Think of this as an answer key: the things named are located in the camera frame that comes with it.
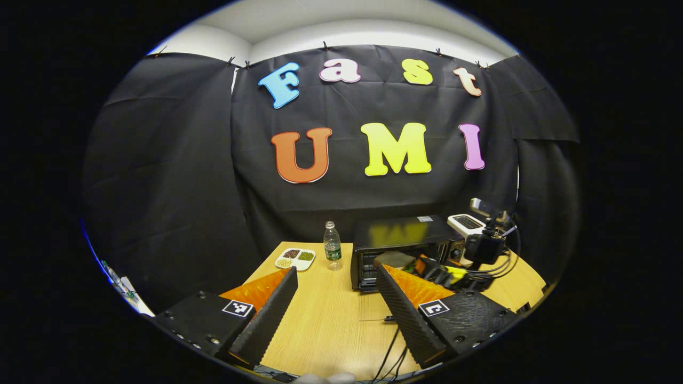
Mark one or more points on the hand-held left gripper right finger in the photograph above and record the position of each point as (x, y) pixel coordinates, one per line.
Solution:
(400, 309)

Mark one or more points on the white divided snack tray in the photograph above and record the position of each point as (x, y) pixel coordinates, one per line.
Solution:
(295, 258)

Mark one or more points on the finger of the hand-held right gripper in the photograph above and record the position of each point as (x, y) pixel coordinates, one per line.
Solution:
(443, 274)

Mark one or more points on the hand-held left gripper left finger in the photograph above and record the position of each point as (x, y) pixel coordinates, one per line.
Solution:
(269, 314)

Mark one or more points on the black backdrop cloth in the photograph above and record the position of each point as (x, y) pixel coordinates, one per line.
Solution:
(160, 186)

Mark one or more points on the black electric oven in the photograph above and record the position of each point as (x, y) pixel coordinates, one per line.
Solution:
(400, 232)

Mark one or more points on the clear plastic water bottle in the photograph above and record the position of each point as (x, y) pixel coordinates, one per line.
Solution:
(332, 248)

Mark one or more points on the white toaster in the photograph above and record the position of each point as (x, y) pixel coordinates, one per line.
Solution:
(465, 223)

